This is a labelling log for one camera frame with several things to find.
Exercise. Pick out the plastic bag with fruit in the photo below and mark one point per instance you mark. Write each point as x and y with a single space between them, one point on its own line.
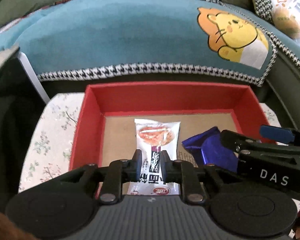
286 17

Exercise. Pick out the black side table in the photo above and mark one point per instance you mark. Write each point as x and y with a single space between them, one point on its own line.
22 100

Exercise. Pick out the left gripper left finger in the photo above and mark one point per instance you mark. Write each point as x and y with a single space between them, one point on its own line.
116 174

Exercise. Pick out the floral table cloth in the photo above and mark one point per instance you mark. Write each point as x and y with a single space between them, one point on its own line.
51 145

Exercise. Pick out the dark green sofa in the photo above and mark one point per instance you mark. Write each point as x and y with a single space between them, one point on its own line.
283 81

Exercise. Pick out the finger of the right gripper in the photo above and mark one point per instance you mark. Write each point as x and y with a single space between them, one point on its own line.
288 136
238 142

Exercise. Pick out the blue foil snack bag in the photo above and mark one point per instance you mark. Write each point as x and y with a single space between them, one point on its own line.
206 148

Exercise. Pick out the red cardboard box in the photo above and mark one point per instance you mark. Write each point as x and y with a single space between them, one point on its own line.
162 98

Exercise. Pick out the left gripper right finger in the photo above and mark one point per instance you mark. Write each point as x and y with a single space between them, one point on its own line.
186 175

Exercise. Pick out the teal sofa cover with lion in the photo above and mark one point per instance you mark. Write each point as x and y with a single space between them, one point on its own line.
100 39

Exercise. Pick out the white noodle snack packet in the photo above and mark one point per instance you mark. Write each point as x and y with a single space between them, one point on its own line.
153 137

